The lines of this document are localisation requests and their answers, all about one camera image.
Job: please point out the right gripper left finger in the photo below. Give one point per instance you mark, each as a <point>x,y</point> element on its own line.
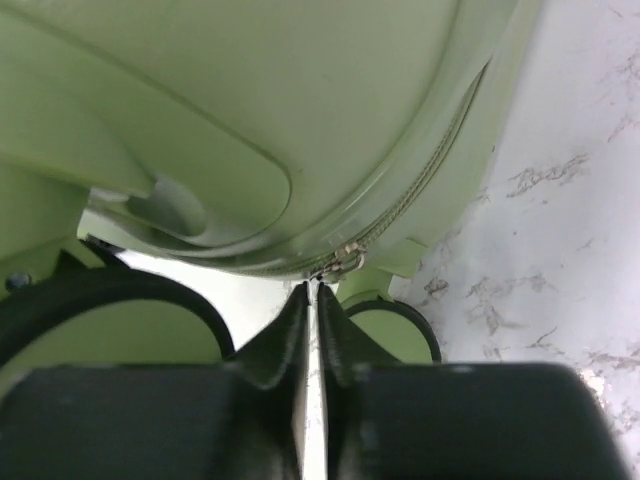
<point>233,420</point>

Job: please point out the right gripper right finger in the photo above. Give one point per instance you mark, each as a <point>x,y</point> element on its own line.
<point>392,420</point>

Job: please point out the green suitcase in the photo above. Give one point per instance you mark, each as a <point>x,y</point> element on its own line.
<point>281,139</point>

